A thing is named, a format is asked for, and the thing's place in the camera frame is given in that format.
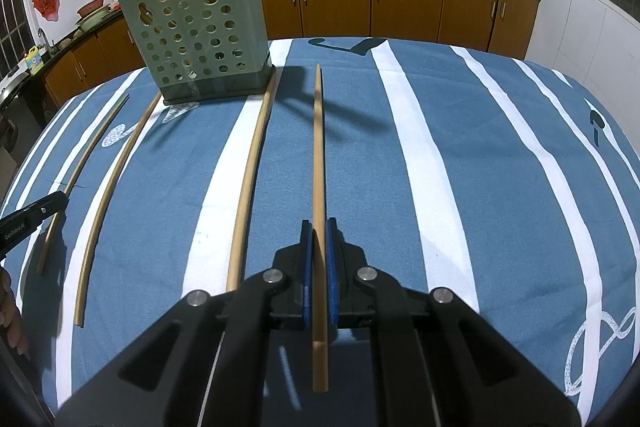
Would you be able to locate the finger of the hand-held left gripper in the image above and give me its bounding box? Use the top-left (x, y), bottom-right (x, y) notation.
top-left (25, 190), bottom-right (70, 221)

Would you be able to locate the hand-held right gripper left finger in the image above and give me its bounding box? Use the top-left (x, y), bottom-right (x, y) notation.
top-left (55, 220), bottom-right (316, 427)

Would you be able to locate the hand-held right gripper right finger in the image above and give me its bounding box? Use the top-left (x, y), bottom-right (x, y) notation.
top-left (325, 217), bottom-right (584, 427)

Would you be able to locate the wooden chopstick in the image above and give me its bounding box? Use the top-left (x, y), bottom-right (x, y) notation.
top-left (226, 74), bottom-right (279, 293)
top-left (74, 93), bottom-right (163, 328)
top-left (311, 64), bottom-right (329, 393)
top-left (36, 94), bottom-right (130, 275)

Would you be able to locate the green perforated utensil holder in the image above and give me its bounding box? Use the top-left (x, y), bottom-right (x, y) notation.
top-left (117, 0), bottom-right (276, 104)

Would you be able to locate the person's left hand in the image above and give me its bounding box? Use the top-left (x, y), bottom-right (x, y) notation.
top-left (0, 267), bottom-right (31, 355)

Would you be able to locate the metal side counter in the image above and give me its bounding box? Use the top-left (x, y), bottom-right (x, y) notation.
top-left (0, 67), bottom-right (31, 118)

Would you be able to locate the yellow detergent bottle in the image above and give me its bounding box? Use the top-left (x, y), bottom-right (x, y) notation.
top-left (25, 46), bottom-right (45, 74)

